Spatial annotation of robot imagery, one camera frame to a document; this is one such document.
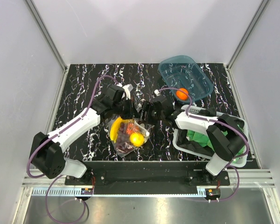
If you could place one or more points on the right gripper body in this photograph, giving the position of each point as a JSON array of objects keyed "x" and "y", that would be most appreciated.
[{"x": 152, "y": 115}]

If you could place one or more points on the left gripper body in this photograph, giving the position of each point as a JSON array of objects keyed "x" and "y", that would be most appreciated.
[{"x": 125, "y": 109}]

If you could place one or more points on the clear zip top bag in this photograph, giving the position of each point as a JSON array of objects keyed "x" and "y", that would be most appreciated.
[{"x": 145, "y": 128}]

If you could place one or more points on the yellow fake lemon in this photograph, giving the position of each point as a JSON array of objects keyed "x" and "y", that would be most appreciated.
[{"x": 137, "y": 139}]

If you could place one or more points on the fake orange fruit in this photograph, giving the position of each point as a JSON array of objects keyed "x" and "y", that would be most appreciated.
[{"x": 182, "y": 94}]

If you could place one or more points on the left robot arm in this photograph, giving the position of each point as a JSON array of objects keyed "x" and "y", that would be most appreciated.
[{"x": 47, "y": 149}]

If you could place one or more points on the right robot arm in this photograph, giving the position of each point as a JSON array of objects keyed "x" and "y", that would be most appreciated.
[{"x": 178, "y": 117}]

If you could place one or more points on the small orange fake pumpkin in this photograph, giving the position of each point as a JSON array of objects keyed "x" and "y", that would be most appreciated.
[{"x": 132, "y": 128}]

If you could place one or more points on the yellow fake banana bunch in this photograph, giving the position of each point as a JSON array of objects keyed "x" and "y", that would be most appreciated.
[{"x": 117, "y": 124}]

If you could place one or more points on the purple fake grape bunch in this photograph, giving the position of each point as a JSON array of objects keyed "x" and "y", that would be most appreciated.
[{"x": 123, "y": 145}]

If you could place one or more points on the green microfibre cloth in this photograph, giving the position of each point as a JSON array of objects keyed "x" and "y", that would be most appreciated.
[{"x": 226, "y": 140}]

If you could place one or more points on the teal plastic container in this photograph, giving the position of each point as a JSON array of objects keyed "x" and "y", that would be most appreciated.
[{"x": 183, "y": 72}]

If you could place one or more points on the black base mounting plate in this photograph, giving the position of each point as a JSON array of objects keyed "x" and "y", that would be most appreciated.
[{"x": 143, "y": 178}]

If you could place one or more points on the white laundry basket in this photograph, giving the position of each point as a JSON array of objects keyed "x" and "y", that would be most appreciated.
[{"x": 180, "y": 141}]

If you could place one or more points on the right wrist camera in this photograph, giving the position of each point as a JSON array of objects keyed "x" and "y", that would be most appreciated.
[{"x": 156, "y": 93}]

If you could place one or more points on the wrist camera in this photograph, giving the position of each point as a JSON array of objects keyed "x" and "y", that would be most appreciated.
[
  {"x": 156, "y": 93},
  {"x": 127, "y": 91}
]

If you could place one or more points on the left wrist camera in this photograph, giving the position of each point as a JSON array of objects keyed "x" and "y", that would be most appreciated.
[{"x": 127, "y": 91}]

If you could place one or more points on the aluminium frame rail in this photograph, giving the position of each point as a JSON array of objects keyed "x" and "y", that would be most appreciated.
[{"x": 44, "y": 31}]

